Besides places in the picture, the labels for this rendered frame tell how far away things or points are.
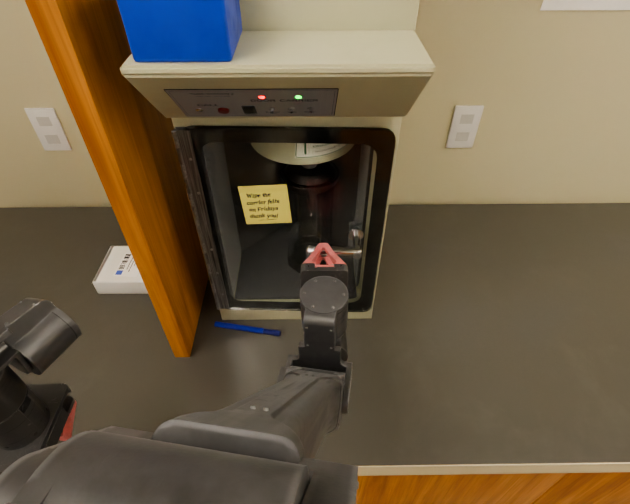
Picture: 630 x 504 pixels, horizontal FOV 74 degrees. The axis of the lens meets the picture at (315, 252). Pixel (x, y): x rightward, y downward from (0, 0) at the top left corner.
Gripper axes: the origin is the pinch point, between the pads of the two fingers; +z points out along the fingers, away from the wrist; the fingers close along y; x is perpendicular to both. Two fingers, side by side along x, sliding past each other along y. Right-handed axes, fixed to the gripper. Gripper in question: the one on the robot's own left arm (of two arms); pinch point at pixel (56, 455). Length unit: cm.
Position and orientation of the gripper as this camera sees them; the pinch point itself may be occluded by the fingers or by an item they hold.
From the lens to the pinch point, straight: 69.5
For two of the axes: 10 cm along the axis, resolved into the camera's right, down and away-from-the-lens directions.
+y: -0.2, -6.9, 7.2
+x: -10.0, 0.1, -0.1
